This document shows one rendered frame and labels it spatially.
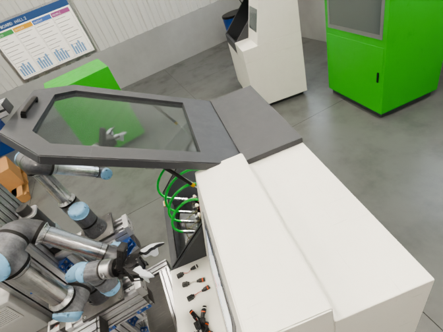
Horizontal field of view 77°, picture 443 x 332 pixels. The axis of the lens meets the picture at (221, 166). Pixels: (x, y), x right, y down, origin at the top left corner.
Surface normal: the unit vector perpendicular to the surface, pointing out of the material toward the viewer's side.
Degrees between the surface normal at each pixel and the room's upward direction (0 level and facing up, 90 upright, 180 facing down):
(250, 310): 0
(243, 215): 0
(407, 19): 90
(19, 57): 90
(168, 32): 90
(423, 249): 0
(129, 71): 90
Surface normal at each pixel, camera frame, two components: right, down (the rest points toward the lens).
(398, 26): 0.30, 0.54
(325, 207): -0.29, -0.73
